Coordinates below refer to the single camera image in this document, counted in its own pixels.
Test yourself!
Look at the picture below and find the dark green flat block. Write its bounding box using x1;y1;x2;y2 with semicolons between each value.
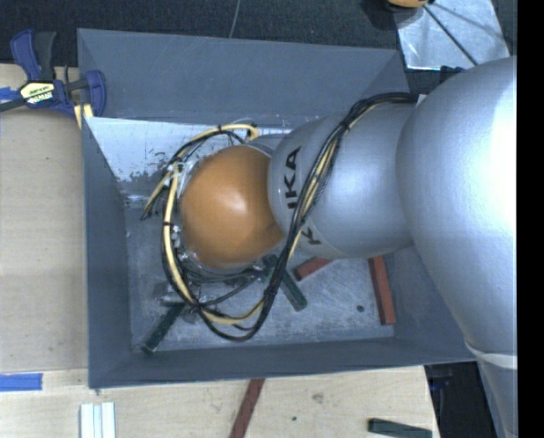
141;300;187;355
271;255;309;312

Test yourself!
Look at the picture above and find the grey metal bin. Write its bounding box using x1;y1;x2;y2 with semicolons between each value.
76;27;479;390

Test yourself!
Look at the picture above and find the pale wood board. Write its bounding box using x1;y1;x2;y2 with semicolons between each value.
0;107;91;374

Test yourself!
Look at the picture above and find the red-brown flat block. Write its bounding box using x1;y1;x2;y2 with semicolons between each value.
367;255;398;327
227;378;267;438
292;256;331;282

